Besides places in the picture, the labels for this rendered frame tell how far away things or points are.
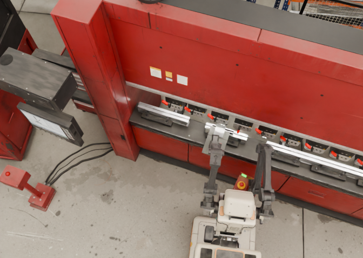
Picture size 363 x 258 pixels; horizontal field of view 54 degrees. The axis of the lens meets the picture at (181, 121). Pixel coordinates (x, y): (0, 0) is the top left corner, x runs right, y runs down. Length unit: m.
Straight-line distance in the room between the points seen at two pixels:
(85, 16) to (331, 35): 1.42
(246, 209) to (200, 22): 1.32
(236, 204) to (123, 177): 1.84
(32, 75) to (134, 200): 2.03
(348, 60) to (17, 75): 2.01
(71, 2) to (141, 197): 2.38
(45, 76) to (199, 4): 1.09
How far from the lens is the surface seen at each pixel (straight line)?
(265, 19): 2.20
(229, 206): 2.61
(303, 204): 4.15
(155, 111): 3.31
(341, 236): 4.26
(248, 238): 3.69
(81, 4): 2.31
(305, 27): 2.22
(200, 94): 2.74
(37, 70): 2.54
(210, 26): 2.12
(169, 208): 3.98
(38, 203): 4.16
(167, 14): 2.18
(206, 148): 3.12
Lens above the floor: 3.88
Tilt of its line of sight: 63 degrees down
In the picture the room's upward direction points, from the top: 1 degrees counter-clockwise
